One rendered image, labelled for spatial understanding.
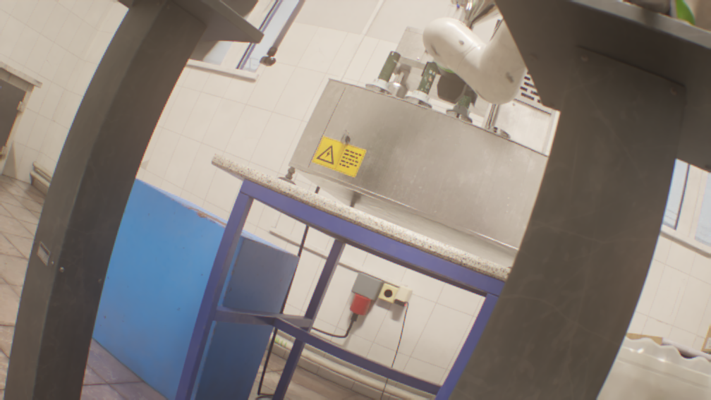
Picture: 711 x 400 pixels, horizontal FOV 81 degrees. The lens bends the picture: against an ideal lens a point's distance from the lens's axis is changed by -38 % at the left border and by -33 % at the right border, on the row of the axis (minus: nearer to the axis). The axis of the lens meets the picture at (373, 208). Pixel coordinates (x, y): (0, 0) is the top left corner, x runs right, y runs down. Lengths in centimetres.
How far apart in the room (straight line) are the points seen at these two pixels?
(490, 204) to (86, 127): 87
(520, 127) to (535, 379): 118
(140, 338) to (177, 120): 221
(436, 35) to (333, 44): 227
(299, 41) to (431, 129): 225
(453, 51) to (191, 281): 93
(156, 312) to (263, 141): 184
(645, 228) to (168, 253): 144
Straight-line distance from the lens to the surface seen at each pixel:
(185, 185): 352
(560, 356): 41
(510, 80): 111
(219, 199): 336
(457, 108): 148
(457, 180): 129
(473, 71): 113
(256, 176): 124
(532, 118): 155
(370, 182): 132
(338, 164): 135
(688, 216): 356
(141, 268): 174
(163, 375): 171
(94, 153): 80
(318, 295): 189
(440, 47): 116
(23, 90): 376
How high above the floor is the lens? 67
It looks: 5 degrees up
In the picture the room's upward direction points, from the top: 23 degrees clockwise
